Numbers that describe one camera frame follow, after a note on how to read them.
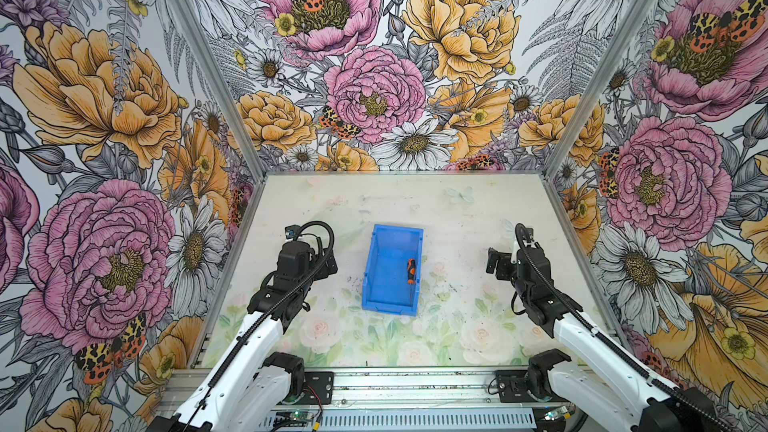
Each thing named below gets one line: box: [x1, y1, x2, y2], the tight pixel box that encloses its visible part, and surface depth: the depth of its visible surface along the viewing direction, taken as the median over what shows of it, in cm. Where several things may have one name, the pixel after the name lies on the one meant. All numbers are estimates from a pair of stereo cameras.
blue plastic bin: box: [362, 224, 424, 317], surface depth 95 cm
